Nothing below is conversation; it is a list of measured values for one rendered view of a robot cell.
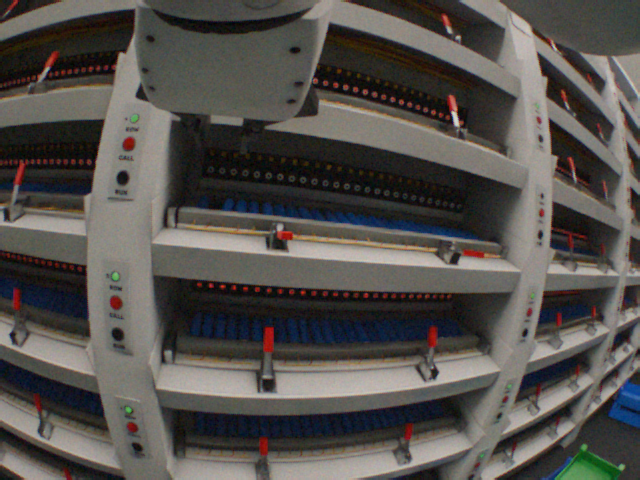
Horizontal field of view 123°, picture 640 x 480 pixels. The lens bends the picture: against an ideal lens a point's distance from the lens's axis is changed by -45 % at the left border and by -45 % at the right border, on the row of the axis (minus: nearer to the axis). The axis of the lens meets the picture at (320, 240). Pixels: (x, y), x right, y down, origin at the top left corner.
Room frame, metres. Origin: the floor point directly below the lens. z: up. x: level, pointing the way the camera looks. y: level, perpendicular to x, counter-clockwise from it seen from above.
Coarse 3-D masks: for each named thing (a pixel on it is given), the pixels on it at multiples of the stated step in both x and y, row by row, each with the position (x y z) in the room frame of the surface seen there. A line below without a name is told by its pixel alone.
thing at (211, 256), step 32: (288, 192) 0.54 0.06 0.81; (320, 192) 0.55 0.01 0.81; (160, 224) 0.36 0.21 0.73; (480, 224) 0.62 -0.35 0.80; (160, 256) 0.34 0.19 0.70; (192, 256) 0.35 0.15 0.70; (224, 256) 0.36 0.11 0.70; (256, 256) 0.37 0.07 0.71; (288, 256) 0.38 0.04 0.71; (320, 256) 0.39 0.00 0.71; (352, 256) 0.41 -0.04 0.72; (384, 256) 0.43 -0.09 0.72; (416, 256) 0.45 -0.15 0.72; (512, 256) 0.51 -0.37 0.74; (320, 288) 0.40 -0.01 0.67; (352, 288) 0.41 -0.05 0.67; (384, 288) 0.42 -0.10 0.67; (416, 288) 0.44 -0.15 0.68; (448, 288) 0.45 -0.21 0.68; (480, 288) 0.47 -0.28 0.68; (512, 288) 0.50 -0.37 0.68
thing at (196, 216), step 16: (192, 208) 0.40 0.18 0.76; (192, 224) 0.38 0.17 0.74; (208, 224) 0.39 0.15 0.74; (224, 224) 0.40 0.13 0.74; (240, 224) 0.41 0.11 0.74; (256, 224) 0.41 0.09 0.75; (288, 224) 0.42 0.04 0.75; (304, 224) 0.42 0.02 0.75; (320, 224) 0.43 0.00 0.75; (336, 224) 0.44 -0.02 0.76; (320, 240) 0.42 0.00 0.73; (368, 240) 0.44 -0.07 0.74; (384, 240) 0.46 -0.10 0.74; (400, 240) 0.47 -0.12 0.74; (416, 240) 0.47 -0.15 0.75; (432, 240) 0.48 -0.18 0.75; (448, 240) 0.49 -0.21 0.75; (464, 240) 0.50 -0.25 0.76; (496, 256) 0.50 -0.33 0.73
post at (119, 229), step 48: (144, 144) 0.32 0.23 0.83; (192, 144) 0.52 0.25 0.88; (96, 192) 0.31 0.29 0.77; (144, 192) 0.33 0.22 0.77; (96, 240) 0.31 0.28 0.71; (144, 240) 0.33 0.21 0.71; (96, 288) 0.31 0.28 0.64; (144, 288) 0.33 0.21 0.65; (96, 336) 0.31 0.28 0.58; (144, 336) 0.33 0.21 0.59; (144, 384) 0.33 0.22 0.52
